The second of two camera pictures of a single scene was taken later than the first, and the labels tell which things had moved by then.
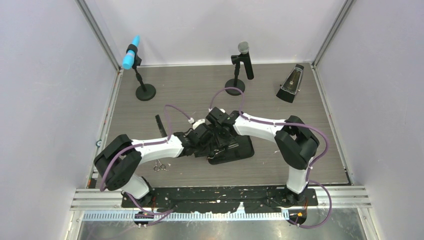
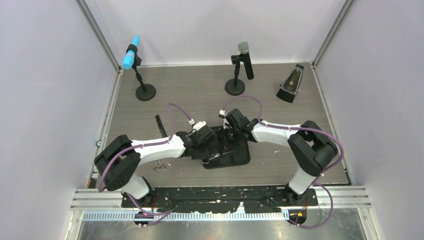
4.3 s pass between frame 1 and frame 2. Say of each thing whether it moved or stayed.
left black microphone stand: stayed
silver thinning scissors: moved
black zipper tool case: moved
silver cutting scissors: stayed
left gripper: stayed
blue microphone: stayed
